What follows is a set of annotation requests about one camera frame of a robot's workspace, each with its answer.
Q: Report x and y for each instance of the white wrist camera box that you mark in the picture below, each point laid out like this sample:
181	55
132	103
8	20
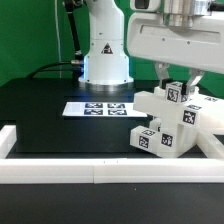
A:
146	5

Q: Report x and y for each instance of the white U-shaped fence frame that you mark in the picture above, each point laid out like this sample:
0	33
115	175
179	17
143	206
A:
98	171

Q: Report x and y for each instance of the white marker sheet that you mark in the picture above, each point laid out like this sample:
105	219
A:
100	109

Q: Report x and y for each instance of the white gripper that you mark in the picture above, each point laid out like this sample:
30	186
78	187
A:
200	47

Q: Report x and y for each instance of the black camera stand pole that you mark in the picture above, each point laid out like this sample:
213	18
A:
70	6

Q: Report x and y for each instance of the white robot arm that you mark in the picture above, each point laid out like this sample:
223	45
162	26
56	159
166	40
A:
106	64

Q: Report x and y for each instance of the white chair back frame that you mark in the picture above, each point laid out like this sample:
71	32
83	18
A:
202	112

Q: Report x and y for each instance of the white chair seat plate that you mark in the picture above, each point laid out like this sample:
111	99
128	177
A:
171	140

